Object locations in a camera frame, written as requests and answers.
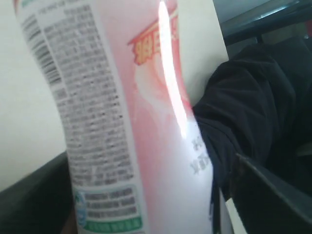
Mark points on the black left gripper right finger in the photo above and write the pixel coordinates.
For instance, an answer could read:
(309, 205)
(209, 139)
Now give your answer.
(265, 203)

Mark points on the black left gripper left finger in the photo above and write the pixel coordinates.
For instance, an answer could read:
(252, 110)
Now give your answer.
(40, 203)

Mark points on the pink drink bottle black cap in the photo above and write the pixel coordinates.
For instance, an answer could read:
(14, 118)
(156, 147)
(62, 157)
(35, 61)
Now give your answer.
(137, 160)

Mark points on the black sleeved forearm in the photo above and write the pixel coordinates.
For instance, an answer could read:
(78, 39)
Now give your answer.
(259, 104)

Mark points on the dark table beside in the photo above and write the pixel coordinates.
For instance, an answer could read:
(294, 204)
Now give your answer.
(267, 17)

